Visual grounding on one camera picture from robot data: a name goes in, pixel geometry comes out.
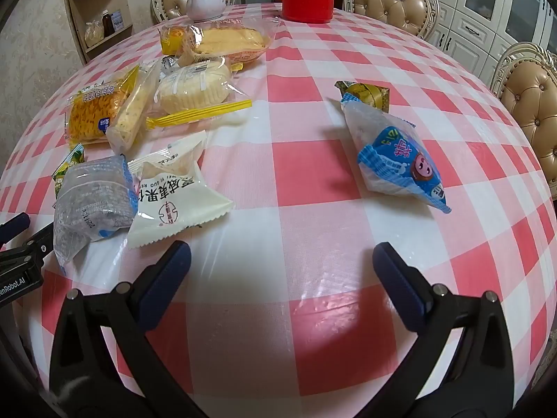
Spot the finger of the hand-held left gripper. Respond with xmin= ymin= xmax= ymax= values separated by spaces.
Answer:
xmin=0 ymin=212 xmax=31 ymax=245
xmin=0 ymin=222 xmax=55 ymax=267

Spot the white cabinet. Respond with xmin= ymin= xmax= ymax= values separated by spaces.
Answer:
xmin=429 ymin=0 xmax=557 ymax=80

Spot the long clear biscuit stick packet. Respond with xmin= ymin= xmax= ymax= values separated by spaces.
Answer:
xmin=107 ymin=64 xmax=154 ymax=154

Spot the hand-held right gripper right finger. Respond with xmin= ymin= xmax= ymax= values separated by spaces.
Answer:
xmin=372 ymin=241 xmax=515 ymax=418

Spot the orange crispy noodle packet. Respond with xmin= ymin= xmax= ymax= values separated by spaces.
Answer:
xmin=65 ymin=67 xmax=141 ymax=149

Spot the clear blue-edged snack packet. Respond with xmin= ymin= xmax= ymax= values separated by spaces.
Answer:
xmin=53 ymin=154 xmax=139 ymax=276

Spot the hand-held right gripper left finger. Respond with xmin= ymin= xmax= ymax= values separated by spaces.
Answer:
xmin=49 ymin=240 xmax=192 ymax=418

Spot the small yellow green packet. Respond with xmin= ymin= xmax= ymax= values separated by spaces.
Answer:
xmin=334 ymin=80 xmax=392 ymax=115

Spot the yellow floss bread packet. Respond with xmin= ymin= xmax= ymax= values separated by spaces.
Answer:
xmin=160 ymin=24 xmax=193 ymax=56

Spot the clear bag of snacks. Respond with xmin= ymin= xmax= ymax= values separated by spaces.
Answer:
xmin=84 ymin=22 xmax=105 ymax=48

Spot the white pastry packet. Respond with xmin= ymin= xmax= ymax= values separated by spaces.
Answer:
xmin=126 ymin=131 xmax=234 ymax=250

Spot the sponge cake slice packet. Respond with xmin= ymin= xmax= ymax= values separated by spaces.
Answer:
xmin=187 ymin=20 xmax=281 ymax=67

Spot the small green white snack packet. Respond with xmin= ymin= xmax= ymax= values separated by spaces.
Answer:
xmin=52 ymin=143 xmax=85 ymax=199

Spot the round white cake packet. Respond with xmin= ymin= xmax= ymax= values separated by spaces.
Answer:
xmin=146 ymin=57 xmax=254 ymax=130

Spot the blue rice cracker packet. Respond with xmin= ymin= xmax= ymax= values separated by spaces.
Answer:
xmin=339 ymin=95 xmax=452 ymax=214

